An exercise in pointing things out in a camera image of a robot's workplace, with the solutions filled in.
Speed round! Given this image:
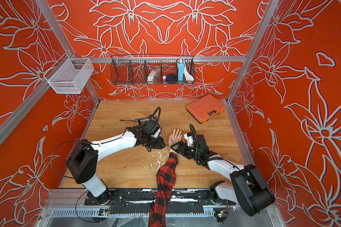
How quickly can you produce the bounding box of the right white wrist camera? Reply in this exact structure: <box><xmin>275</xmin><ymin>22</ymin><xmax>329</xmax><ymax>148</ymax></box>
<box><xmin>183</xmin><ymin>132</ymin><xmax>195</xmax><ymax>147</ymax></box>

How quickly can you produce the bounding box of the right black corrugated cable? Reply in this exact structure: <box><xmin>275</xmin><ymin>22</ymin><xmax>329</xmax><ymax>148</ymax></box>
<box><xmin>188</xmin><ymin>123</ymin><xmax>214</xmax><ymax>171</ymax></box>

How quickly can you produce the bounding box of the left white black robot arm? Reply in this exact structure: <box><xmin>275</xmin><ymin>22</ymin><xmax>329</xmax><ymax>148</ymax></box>
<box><xmin>66</xmin><ymin>126</ymin><xmax>165</xmax><ymax>205</ymax></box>

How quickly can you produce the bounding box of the white cable bundle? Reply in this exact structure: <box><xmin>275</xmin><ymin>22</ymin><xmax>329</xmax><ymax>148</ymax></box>
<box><xmin>183</xmin><ymin>68</ymin><xmax>194</xmax><ymax>83</ymax></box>

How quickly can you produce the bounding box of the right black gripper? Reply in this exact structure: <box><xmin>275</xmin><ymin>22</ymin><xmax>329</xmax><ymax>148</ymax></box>
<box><xmin>170</xmin><ymin>142</ymin><xmax>201</xmax><ymax>160</ymax></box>

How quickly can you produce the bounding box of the clear plastic bin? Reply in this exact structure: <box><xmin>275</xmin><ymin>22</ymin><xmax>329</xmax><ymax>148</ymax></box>
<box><xmin>45</xmin><ymin>58</ymin><xmax>94</xmax><ymax>94</ymax></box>

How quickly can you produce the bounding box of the clear plastic bag item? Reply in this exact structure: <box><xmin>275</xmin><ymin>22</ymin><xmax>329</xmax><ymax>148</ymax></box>
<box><xmin>147</xmin><ymin>69</ymin><xmax>161</xmax><ymax>85</ymax></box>

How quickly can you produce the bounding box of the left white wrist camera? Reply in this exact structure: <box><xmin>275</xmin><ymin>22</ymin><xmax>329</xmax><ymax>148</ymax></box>
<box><xmin>150</xmin><ymin>126</ymin><xmax>162</xmax><ymax>141</ymax></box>

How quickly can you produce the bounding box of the orange plastic tool case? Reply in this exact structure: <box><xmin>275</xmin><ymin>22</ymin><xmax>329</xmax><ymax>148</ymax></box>
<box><xmin>186</xmin><ymin>95</ymin><xmax>225</xmax><ymax>124</ymax></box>

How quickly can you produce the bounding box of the dark blue round object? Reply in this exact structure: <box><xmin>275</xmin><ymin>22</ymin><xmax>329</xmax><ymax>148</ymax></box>
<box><xmin>165</xmin><ymin>74</ymin><xmax>178</xmax><ymax>84</ymax></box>

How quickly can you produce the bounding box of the black wire basket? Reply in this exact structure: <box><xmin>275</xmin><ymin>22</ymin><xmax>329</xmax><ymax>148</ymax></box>
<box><xmin>110</xmin><ymin>54</ymin><xmax>196</xmax><ymax>85</ymax></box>

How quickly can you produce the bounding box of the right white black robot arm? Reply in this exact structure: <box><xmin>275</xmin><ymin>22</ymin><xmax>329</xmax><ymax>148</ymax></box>
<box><xmin>170</xmin><ymin>142</ymin><xmax>275</xmax><ymax>216</ymax></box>

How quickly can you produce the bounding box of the red black plaid sleeve forearm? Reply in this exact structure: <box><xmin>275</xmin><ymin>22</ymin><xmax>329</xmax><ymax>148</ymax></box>
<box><xmin>148</xmin><ymin>152</ymin><xmax>178</xmax><ymax>227</ymax></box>

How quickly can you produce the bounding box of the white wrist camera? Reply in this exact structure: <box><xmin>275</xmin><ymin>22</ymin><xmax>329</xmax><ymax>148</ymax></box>
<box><xmin>150</xmin><ymin>126</ymin><xmax>162</xmax><ymax>141</ymax></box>
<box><xmin>183</xmin><ymin>132</ymin><xmax>195</xmax><ymax>147</ymax></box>

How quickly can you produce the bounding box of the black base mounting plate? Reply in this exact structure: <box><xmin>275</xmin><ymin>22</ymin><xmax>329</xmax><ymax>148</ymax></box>
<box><xmin>84</xmin><ymin>188</ymin><xmax>237</xmax><ymax>207</ymax></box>

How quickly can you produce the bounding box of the pale mannequin hand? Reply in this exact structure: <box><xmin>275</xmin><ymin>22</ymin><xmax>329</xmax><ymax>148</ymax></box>
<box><xmin>168</xmin><ymin>129</ymin><xmax>182</xmax><ymax>147</ymax></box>

